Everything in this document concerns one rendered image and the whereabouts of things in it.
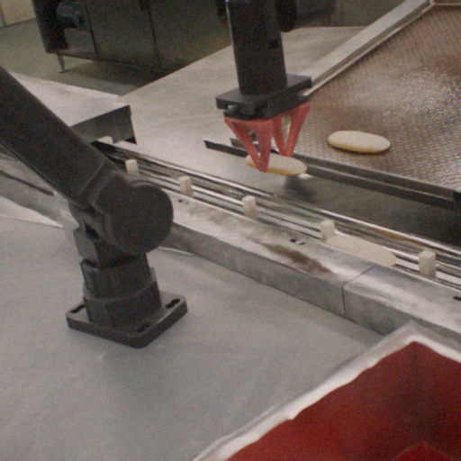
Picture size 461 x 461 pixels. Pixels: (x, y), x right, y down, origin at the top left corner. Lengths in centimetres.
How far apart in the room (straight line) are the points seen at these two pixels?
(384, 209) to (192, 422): 45
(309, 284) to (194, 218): 23
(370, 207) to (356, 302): 29
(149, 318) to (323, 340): 19
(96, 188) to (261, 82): 24
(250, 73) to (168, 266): 27
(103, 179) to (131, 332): 17
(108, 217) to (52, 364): 17
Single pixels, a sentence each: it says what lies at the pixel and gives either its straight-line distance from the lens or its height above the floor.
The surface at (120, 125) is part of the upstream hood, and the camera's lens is 135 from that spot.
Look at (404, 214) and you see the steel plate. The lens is 103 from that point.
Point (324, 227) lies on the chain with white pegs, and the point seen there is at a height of 87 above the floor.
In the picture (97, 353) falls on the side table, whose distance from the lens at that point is 85.
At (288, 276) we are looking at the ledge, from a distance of 86.
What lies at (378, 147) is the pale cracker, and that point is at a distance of 103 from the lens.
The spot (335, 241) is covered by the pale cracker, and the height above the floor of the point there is 86.
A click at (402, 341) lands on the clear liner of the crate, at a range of 61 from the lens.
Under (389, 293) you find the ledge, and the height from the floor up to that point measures 86.
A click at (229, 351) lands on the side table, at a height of 82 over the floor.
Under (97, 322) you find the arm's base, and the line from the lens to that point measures 87.
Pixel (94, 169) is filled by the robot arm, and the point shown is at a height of 101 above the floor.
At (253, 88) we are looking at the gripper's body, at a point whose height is 103.
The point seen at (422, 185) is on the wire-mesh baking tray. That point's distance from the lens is 93.
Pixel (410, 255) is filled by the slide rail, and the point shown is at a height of 85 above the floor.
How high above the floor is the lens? 127
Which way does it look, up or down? 25 degrees down
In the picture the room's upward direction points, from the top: 10 degrees counter-clockwise
